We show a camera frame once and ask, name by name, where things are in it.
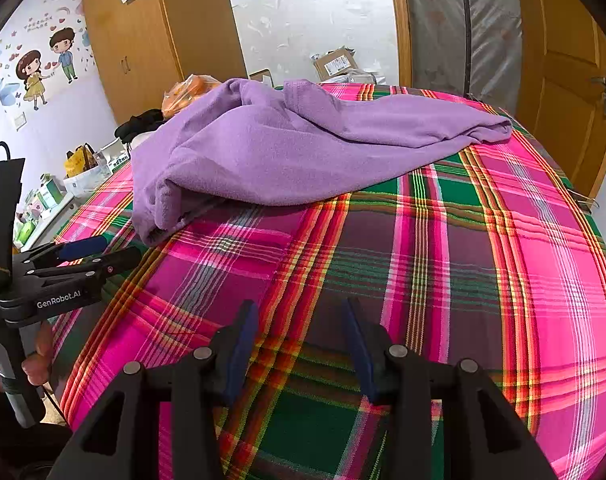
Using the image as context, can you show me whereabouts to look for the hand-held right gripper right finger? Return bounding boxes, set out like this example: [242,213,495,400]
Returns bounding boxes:
[343,297,559,480]

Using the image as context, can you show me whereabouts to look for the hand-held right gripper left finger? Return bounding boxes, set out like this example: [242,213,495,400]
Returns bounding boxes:
[58,300,261,480]

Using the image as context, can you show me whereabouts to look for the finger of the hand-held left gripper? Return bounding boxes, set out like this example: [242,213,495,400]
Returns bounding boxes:
[25,246,142,286]
[20,235,108,266]

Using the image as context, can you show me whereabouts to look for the purple sweater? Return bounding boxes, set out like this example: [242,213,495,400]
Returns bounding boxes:
[131,78,514,247]

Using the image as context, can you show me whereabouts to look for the person's left hand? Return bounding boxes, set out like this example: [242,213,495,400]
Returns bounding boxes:
[0,322,54,391]

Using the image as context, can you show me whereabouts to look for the grey side table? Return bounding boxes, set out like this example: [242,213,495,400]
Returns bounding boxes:
[13,192,78,253]

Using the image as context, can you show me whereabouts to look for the small green white box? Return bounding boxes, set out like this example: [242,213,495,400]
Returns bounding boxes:
[37,174,64,209]

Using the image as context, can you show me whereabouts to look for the white plastic tub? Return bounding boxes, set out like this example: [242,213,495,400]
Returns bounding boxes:
[63,165,108,196]

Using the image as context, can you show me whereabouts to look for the yellow bag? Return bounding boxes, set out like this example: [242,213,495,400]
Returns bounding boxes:
[65,142,98,178]

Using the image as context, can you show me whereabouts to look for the pink green plaid bed sheet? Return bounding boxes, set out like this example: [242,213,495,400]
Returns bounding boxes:
[50,81,606,480]

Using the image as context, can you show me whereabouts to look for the black cloth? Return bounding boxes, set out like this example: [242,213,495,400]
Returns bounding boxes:
[115,108,166,143]

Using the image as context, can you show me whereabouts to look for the plastic bag of oranges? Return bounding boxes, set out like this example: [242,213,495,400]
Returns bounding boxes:
[162,74,224,120]

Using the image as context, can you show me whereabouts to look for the wooden wardrobe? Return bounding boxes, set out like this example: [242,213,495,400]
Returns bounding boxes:
[80,0,249,126]

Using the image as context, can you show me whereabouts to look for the silver mailer bags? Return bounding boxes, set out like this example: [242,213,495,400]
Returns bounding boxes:
[328,67,384,86]

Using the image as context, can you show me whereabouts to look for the cardboard parcel box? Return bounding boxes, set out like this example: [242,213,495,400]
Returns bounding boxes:
[310,46,359,80]

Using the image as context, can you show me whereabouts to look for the grey plastic zip curtain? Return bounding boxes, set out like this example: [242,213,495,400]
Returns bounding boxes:
[400,0,524,98]

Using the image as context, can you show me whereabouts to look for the wooden door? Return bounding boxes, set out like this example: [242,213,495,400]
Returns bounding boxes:
[513,0,606,201]

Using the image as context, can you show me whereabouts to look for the cartoon couple wall sticker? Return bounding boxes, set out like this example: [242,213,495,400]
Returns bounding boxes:
[0,0,91,111]

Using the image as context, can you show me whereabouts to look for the wooden door frame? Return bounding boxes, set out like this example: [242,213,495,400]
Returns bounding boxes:
[387,0,414,88]

